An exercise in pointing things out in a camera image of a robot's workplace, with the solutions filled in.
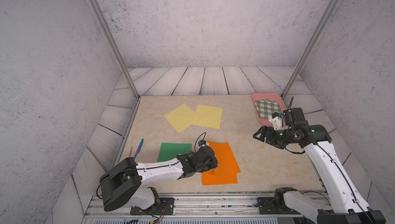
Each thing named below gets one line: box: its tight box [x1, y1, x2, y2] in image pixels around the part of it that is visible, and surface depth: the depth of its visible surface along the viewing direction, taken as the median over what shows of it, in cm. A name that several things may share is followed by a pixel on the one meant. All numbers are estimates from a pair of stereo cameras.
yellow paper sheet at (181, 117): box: [163, 103, 196, 134], surface depth 111 cm
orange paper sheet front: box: [201, 169, 239, 186], surface depth 83 cm
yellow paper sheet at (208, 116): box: [191, 104, 223, 129], surface depth 111 cm
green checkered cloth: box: [254, 99, 282, 118], surface depth 117 cm
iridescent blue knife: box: [133, 138, 145, 161], surface depth 95 cm
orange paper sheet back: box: [207, 140, 241, 176], surface depth 91 cm
